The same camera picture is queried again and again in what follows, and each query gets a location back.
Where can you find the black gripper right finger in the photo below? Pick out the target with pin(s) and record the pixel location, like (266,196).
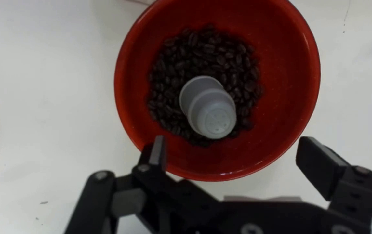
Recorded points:
(320,165)

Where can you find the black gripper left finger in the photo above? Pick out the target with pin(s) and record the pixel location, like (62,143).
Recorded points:
(153,156)

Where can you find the grey plastic cup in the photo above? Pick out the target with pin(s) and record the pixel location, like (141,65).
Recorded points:
(208,108)

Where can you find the red bowl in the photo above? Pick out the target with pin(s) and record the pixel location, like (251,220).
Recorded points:
(288,66)

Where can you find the coffee beans in red bowl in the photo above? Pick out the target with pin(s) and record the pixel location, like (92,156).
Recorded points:
(205,51)

